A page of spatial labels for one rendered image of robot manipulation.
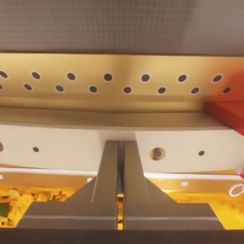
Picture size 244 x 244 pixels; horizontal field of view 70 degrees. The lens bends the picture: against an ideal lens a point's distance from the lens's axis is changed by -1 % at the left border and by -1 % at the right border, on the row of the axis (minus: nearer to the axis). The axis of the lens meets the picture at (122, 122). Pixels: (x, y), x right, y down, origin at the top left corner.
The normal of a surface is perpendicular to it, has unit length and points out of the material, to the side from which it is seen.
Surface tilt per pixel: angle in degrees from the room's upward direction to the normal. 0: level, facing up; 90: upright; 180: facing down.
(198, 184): 90
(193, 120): 180
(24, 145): 90
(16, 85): 62
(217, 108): 90
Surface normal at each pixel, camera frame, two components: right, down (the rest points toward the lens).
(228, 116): -0.99, 0.06
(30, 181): -0.04, 0.43
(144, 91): 0.00, 0.81
